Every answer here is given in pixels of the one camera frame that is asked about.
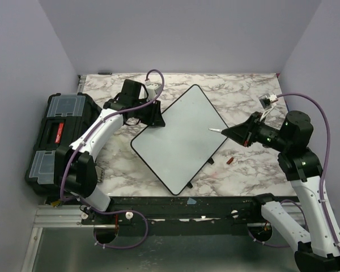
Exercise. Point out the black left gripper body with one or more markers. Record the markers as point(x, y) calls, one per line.
point(143, 113)

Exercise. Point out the black plastic toolbox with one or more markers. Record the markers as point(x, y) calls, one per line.
point(66, 118)

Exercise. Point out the white whiteboard black frame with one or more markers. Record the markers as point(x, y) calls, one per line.
point(177, 152)

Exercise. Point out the red marker cap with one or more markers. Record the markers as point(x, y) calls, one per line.
point(230, 161)

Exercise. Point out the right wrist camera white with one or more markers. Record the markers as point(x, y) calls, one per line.
point(268, 102)

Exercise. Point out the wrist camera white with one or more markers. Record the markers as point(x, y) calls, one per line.
point(268, 102)
point(153, 89)

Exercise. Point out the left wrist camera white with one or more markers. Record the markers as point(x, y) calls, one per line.
point(153, 89)

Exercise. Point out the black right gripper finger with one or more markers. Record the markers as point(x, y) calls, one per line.
point(239, 131)
point(239, 139)

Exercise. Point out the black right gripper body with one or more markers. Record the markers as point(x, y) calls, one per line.
point(264, 132)

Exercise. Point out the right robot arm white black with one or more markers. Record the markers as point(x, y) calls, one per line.
point(316, 248)

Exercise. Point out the black front mounting rail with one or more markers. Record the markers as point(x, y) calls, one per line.
point(181, 216)

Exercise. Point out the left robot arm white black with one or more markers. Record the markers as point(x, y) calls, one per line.
point(74, 164)

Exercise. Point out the red capped whiteboard marker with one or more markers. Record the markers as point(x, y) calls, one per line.
point(215, 130)

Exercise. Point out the aluminium frame rail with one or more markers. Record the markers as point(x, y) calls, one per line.
point(49, 217)

